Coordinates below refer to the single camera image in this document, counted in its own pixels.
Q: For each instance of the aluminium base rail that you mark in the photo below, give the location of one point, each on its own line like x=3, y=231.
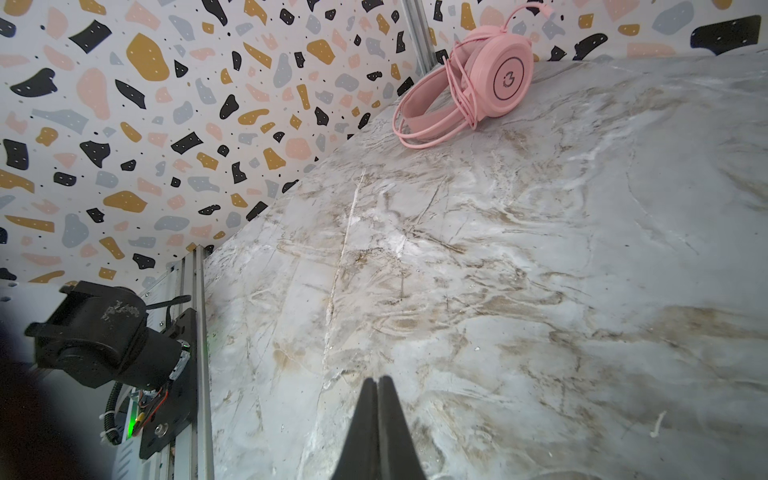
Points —
x=177, y=442

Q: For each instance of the pink headphones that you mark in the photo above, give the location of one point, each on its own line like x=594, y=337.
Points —
x=486, y=75

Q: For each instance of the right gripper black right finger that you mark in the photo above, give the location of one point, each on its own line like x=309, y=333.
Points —
x=397, y=454

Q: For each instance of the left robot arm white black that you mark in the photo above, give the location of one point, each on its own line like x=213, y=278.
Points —
x=100, y=334

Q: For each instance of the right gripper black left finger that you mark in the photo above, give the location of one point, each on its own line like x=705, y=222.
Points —
x=359, y=458

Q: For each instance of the left aluminium corner post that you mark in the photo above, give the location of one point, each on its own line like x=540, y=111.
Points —
x=418, y=29

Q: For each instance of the left green circuit board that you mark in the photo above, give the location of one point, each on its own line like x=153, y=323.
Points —
x=143, y=405

